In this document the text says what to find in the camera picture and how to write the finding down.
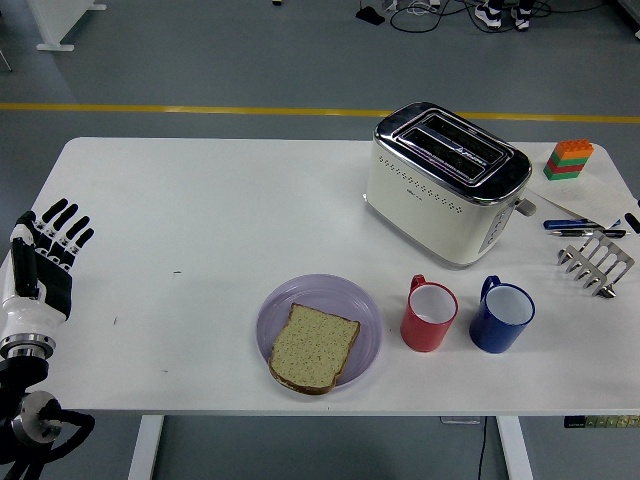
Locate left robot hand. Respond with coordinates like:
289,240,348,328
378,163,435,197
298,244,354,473
0,198,95,341

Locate brown bread slice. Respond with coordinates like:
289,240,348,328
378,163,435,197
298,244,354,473
267,302,362,396

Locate purple plastic plate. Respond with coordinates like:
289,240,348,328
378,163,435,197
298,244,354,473
256,273,385,396

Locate white paper sheets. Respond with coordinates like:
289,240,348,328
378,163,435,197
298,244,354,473
527,144,640,232

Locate metal toast rack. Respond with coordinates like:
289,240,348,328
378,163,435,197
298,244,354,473
556,234,636,301

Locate black pen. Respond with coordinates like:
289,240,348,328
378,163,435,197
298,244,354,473
548,228,627,239

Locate blue pen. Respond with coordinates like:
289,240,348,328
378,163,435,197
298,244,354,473
542,217,621,231

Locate orange green red brick stack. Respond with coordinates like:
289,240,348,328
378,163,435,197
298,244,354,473
542,138,595,181

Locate blue enamel mug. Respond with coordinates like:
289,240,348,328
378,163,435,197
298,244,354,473
468,274,536,355

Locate white table leg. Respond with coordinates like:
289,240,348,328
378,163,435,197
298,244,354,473
127,414,165,480
495,414,534,480

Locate cream chrome toaster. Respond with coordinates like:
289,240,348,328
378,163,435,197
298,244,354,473
363,101,537,271

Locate black table control panel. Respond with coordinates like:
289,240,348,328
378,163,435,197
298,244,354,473
563,414,640,430

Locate white black sneaker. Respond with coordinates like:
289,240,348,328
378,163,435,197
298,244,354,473
473,0,504,31
509,0,534,31

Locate red enamel mug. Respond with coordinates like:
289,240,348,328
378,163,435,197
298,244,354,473
399,273,459,354

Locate white furniture base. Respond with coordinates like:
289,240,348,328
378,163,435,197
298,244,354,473
27,0,107,52

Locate black foot pedal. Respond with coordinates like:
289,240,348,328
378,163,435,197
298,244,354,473
355,5,386,25

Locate thin black hanging cable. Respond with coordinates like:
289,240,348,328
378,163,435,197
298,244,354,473
474,415,489,480

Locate black floor cable tangle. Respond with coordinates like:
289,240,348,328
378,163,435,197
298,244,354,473
388,0,640,35

